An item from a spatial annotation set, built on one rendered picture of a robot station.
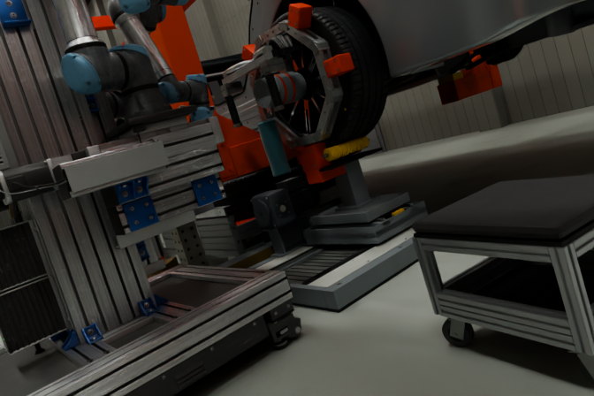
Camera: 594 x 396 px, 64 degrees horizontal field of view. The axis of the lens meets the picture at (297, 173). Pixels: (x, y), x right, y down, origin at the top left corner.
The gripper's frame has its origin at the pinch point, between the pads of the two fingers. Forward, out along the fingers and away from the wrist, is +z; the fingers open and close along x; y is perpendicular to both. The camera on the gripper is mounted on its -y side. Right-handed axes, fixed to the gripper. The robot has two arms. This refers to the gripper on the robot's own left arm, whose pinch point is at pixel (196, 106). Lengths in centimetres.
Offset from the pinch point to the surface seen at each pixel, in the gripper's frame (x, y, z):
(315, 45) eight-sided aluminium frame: 46, -26, -21
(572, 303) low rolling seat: 58, 26, -148
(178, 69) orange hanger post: -6.5, -16.1, 31.4
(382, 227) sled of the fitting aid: 76, 49, -33
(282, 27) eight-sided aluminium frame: 36, -34, -4
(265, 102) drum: 28.9, -2.4, -7.8
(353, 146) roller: 68, 16, -14
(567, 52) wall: 403, -51, 222
